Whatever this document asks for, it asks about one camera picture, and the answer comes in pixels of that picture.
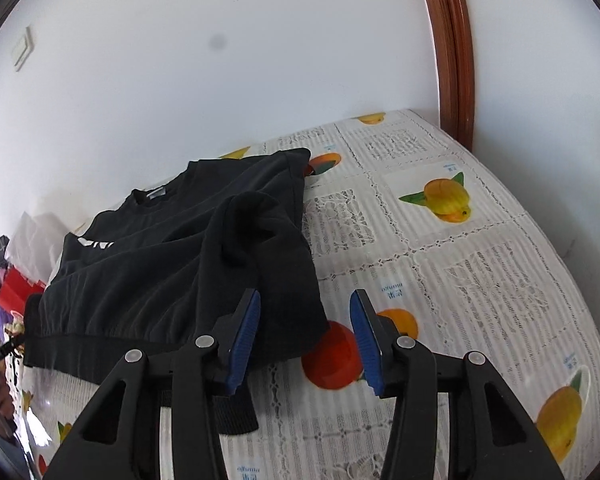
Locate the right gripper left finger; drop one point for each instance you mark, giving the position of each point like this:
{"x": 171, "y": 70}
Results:
{"x": 234, "y": 335}

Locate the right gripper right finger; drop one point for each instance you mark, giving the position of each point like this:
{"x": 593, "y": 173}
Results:
{"x": 375, "y": 336}

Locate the black sweatshirt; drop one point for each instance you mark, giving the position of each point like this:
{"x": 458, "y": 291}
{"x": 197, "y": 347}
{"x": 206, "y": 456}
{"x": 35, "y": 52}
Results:
{"x": 166, "y": 265}

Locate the red paper shopping bag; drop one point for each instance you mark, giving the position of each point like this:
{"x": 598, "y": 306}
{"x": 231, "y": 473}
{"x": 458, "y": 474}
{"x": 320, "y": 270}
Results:
{"x": 15, "y": 291}

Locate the white Miniso paper bag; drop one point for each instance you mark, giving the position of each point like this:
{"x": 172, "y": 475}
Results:
{"x": 35, "y": 248}

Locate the fruit print bed sheet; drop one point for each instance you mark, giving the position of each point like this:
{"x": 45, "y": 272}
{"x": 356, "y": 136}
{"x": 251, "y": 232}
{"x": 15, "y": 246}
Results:
{"x": 394, "y": 206}

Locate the white wall switch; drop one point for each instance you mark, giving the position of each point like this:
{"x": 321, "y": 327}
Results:
{"x": 22, "y": 49}

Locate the brown wooden door frame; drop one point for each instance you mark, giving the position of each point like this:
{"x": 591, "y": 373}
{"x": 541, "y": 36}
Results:
{"x": 450, "y": 26}

